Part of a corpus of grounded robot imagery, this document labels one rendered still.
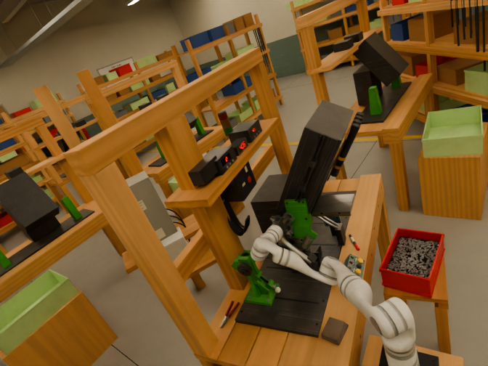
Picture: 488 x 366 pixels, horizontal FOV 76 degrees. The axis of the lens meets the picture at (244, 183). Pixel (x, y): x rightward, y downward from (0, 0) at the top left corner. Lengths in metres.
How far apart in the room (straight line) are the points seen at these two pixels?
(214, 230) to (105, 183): 0.63
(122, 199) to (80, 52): 11.12
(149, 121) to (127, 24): 12.09
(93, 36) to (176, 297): 11.59
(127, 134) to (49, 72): 10.49
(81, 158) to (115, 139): 0.14
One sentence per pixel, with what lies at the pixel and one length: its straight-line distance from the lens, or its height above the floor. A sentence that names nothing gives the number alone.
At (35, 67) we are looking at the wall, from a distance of 11.59.
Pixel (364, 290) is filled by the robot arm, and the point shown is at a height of 1.21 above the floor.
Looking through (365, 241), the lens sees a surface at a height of 0.90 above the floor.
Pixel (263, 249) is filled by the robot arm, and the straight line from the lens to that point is 1.33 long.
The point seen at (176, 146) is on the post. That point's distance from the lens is 1.38.
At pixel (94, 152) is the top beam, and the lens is 1.13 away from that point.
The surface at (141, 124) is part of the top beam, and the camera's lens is 1.27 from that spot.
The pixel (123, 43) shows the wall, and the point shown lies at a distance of 13.00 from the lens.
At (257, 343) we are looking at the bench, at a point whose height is 0.88.
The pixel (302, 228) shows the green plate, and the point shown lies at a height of 1.12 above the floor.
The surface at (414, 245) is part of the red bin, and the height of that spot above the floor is 0.88.
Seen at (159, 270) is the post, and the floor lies 1.41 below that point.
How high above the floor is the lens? 2.10
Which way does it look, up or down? 25 degrees down
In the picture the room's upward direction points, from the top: 21 degrees counter-clockwise
